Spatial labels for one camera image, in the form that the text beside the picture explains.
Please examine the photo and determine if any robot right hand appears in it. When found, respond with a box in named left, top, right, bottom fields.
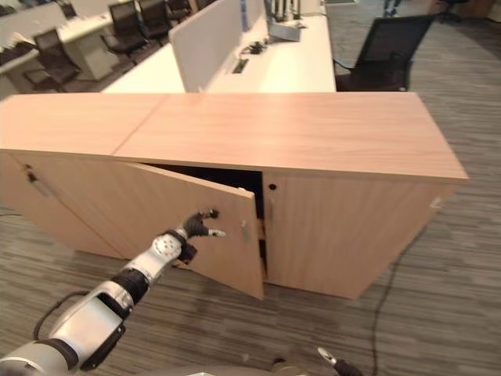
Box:
left=316, top=346, right=359, bottom=376

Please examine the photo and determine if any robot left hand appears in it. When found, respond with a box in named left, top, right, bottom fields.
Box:
left=182, top=209, right=228, bottom=240

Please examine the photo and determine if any wooden cabinet door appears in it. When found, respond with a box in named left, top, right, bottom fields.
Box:
left=124, top=161, right=268, bottom=301
left=261, top=172, right=431, bottom=302

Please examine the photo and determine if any closed wooden cabinet door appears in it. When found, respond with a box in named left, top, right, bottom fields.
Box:
left=261, top=172, right=431, bottom=302

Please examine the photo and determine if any wide wooden office cabinet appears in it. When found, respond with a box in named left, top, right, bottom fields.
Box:
left=112, top=92, right=470, bottom=302

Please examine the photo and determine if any narrow wooden office cabinet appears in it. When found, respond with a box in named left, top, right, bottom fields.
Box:
left=0, top=92, right=170, bottom=260

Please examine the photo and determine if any long white office desk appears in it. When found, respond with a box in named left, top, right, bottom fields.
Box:
left=100, top=2, right=338, bottom=95

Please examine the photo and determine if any white side office desk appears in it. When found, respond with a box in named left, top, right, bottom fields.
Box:
left=0, top=0, right=118, bottom=82

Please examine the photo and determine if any black mesh office chair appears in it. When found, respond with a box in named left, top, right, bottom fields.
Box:
left=335, top=14, right=436, bottom=93

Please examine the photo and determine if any white desk partition panel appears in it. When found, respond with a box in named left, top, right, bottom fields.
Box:
left=168, top=0, right=272, bottom=94

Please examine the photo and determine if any grey box on desk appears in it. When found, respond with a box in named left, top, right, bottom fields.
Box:
left=267, top=20, right=303, bottom=43

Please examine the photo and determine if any black floor cable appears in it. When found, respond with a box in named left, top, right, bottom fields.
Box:
left=369, top=250, right=412, bottom=376

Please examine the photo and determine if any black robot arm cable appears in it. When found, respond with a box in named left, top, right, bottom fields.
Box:
left=32, top=288, right=93, bottom=342

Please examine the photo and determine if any black cable bundle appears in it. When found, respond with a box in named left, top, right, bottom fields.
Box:
left=239, top=40, right=269, bottom=56

